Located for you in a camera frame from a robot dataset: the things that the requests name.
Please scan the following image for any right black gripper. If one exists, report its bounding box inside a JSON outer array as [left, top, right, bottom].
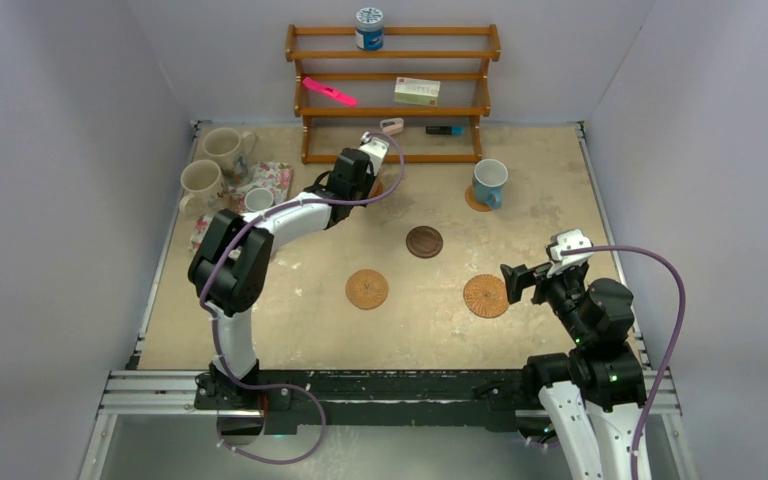
[[500, 257, 594, 344]]

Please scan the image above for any blue mug white inside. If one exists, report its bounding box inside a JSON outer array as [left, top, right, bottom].
[[472, 159, 509, 210]]

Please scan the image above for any small grey mug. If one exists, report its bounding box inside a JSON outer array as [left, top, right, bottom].
[[243, 187, 275, 212]]

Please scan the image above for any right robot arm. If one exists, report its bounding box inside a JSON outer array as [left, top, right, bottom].
[[500, 262, 652, 479]]

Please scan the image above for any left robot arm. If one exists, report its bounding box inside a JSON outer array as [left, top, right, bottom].
[[188, 140, 389, 409]]

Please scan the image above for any woven rattan coaster right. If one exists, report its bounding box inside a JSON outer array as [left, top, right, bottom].
[[463, 274, 509, 319]]

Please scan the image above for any woven rattan coaster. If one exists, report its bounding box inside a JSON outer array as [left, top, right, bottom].
[[345, 269, 389, 310], [463, 274, 509, 319]]

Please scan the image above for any light wooden coaster right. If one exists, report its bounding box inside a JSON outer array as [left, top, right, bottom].
[[464, 186, 493, 212]]

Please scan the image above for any light wooden coaster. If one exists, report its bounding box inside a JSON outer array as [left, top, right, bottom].
[[464, 186, 493, 212], [368, 179, 386, 200]]

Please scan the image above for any dark brown wooden coaster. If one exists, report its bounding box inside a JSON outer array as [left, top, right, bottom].
[[405, 225, 444, 259]]

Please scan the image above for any woven rattan coaster left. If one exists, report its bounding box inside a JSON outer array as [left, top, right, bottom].
[[345, 269, 389, 310]]

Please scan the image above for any light wooden coaster left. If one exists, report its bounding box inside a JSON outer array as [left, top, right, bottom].
[[368, 179, 386, 200]]

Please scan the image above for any black blue marker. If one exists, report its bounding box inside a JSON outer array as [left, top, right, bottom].
[[425, 125, 464, 136]]

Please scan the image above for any pink tape dispenser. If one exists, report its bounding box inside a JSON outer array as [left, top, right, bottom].
[[379, 118, 404, 135]]

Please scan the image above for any green white small box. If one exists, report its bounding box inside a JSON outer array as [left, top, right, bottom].
[[393, 77, 441, 106]]

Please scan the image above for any wooden three-tier shelf rack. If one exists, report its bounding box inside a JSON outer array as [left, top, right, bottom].
[[284, 24, 501, 164]]

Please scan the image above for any floral serving tray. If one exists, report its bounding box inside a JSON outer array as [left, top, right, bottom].
[[188, 162, 293, 254]]

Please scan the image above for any blue-lidded white jar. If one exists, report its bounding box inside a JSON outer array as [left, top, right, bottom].
[[355, 7, 384, 51]]

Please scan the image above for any pink marker pen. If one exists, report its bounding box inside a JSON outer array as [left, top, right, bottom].
[[301, 77, 357, 108]]

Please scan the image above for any beige mug far back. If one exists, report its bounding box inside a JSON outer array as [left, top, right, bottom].
[[202, 127, 258, 177]]

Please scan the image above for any beige floral mug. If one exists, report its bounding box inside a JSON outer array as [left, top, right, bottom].
[[178, 159, 230, 217]]

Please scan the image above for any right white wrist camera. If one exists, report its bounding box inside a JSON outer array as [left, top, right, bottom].
[[546, 229, 593, 277]]

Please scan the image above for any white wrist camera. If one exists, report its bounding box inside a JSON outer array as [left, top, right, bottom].
[[358, 131, 390, 176], [546, 229, 593, 277]]

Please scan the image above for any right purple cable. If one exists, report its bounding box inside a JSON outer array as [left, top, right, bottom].
[[559, 245, 687, 480]]

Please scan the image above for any purple cable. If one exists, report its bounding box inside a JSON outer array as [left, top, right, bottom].
[[559, 245, 687, 480], [198, 131, 406, 466]]

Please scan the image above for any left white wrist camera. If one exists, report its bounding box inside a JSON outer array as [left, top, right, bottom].
[[358, 131, 390, 176]]

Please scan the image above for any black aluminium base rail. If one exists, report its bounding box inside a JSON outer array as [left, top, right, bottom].
[[97, 368, 683, 439]]

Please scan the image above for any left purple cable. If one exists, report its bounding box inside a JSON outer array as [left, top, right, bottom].
[[198, 131, 406, 466]]

